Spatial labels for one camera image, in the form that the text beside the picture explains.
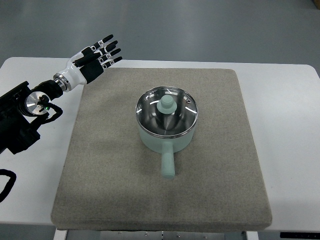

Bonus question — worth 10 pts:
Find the black cable loop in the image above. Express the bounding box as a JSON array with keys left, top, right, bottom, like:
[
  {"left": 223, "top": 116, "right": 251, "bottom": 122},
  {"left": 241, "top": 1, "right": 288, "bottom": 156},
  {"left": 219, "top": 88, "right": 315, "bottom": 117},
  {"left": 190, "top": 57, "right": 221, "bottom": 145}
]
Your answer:
[{"left": 0, "top": 169, "right": 17, "bottom": 203}]

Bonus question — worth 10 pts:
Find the mint green saucepan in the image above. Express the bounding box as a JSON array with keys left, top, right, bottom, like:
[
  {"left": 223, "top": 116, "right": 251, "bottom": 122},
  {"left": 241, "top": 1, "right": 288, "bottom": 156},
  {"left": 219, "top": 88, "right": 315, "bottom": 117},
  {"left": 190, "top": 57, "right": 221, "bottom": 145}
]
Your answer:
[{"left": 138, "top": 125, "right": 196, "bottom": 179}]

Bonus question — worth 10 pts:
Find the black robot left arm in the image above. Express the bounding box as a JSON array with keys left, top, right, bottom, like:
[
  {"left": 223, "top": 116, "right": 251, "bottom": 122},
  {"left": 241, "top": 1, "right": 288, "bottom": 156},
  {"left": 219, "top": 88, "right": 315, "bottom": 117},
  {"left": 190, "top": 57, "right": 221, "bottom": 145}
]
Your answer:
[{"left": 0, "top": 80, "right": 63, "bottom": 154}]

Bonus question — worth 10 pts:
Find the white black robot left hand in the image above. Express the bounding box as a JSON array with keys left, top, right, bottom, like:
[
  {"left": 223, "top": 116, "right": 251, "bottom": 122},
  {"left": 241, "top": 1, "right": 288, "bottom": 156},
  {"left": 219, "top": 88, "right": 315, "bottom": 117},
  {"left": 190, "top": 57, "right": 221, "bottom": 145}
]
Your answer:
[{"left": 53, "top": 34, "right": 122, "bottom": 92}]

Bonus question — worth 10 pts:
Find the glass lid with green knob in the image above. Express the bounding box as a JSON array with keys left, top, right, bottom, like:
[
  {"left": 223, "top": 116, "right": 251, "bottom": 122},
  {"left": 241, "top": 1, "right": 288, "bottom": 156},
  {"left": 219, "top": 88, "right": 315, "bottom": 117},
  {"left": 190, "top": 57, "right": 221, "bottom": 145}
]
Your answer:
[{"left": 135, "top": 86, "right": 198, "bottom": 139}]

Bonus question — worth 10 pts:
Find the grey felt mat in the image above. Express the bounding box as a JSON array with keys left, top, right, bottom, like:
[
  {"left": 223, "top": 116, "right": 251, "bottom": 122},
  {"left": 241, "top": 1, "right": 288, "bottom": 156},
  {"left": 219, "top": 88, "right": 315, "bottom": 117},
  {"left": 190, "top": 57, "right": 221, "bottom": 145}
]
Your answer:
[{"left": 51, "top": 68, "right": 273, "bottom": 233}]

